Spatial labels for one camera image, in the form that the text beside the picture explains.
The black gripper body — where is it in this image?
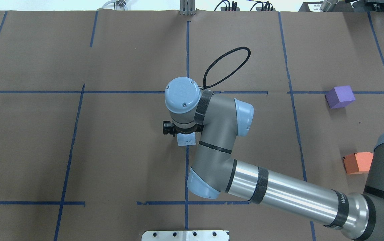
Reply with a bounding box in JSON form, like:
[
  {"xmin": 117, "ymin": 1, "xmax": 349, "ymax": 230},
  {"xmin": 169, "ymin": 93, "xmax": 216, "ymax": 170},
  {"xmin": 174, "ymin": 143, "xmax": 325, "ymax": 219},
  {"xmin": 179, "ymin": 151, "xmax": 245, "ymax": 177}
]
[{"xmin": 173, "ymin": 124, "xmax": 203, "ymax": 135}]

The light blue foam block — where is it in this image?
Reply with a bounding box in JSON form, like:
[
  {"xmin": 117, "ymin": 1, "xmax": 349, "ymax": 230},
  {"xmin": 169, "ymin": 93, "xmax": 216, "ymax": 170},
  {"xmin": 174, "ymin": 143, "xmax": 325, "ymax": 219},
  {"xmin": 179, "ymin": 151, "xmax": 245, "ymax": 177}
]
[{"xmin": 177, "ymin": 133, "xmax": 196, "ymax": 146}]

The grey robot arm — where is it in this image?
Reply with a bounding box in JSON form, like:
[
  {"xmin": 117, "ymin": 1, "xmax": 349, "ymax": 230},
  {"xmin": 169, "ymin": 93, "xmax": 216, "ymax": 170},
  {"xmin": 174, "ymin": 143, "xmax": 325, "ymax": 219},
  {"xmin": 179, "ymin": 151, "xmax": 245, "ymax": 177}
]
[{"xmin": 163, "ymin": 77, "xmax": 384, "ymax": 241}]

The purple foam block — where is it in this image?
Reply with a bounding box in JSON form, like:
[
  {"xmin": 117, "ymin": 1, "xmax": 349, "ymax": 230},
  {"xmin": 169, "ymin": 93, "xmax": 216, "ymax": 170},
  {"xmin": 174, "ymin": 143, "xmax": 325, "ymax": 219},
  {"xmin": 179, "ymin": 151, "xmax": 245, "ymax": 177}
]
[{"xmin": 325, "ymin": 85, "xmax": 356, "ymax": 109}]

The orange foam block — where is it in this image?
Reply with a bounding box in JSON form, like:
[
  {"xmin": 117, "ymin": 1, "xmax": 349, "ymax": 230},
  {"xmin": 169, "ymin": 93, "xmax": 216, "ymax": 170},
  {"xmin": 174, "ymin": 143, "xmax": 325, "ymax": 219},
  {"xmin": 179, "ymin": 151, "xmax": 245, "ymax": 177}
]
[{"xmin": 342, "ymin": 152, "xmax": 373, "ymax": 174}]

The metal cup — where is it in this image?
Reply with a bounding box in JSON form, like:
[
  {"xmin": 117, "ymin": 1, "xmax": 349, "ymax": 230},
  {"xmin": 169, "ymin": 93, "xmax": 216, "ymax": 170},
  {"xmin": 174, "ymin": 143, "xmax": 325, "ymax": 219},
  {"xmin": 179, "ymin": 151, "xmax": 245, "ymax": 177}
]
[{"xmin": 320, "ymin": 0, "xmax": 339, "ymax": 12}]

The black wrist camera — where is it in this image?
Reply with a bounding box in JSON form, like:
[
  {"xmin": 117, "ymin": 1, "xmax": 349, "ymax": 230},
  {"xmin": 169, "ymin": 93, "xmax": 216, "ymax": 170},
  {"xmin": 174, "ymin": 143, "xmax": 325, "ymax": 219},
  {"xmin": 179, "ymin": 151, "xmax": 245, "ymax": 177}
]
[{"xmin": 163, "ymin": 120, "xmax": 176, "ymax": 137}]

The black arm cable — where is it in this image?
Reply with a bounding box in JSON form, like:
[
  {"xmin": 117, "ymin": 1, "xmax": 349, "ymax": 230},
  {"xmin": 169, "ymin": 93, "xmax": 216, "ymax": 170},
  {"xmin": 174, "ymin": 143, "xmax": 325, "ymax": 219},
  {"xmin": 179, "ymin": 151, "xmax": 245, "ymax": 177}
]
[{"xmin": 203, "ymin": 47, "xmax": 251, "ymax": 89}]

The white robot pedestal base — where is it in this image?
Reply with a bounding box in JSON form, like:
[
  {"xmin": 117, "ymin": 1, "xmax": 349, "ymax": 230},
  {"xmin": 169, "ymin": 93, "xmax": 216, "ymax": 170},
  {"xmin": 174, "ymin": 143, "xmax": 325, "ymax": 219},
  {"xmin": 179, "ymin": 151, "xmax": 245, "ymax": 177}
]
[{"xmin": 141, "ymin": 230, "xmax": 231, "ymax": 241}]

